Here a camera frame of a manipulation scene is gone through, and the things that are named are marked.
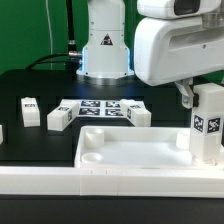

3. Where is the white block left edge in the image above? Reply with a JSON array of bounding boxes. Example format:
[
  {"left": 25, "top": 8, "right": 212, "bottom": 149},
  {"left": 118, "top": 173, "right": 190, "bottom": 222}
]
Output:
[{"left": 0, "top": 125, "right": 3, "bottom": 145}]

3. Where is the white desk tabletop tray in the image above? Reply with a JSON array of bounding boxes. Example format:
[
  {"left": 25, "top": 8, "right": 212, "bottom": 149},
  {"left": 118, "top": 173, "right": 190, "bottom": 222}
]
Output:
[{"left": 74, "top": 126, "right": 224, "bottom": 170}]

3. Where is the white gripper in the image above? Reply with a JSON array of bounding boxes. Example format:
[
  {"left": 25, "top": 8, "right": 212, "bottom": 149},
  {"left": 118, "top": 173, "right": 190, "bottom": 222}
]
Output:
[{"left": 134, "top": 17, "right": 224, "bottom": 109}]

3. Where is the black cable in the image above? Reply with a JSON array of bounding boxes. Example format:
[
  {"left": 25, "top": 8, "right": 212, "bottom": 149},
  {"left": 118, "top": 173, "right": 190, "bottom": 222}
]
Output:
[{"left": 25, "top": 52, "right": 83, "bottom": 70}]

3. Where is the black vertical pole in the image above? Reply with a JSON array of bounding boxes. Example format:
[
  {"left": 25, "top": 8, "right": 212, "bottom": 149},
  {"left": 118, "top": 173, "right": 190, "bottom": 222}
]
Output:
[{"left": 66, "top": 0, "right": 77, "bottom": 72}]

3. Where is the fiducial marker sheet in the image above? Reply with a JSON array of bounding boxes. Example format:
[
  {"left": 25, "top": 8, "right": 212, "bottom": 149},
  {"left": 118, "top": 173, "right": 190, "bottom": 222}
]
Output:
[{"left": 79, "top": 100, "right": 122, "bottom": 117}]

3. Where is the white fixture wall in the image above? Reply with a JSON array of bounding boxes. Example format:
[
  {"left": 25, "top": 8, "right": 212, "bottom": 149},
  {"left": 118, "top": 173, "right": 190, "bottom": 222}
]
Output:
[{"left": 0, "top": 166, "right": 224, "bottom": 198}]

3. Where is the white cable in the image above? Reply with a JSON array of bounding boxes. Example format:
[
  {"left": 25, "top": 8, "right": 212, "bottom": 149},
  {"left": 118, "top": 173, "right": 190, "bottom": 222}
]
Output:
[{"left": 45, "top": 0, "right": 54, "bottom": 71}]

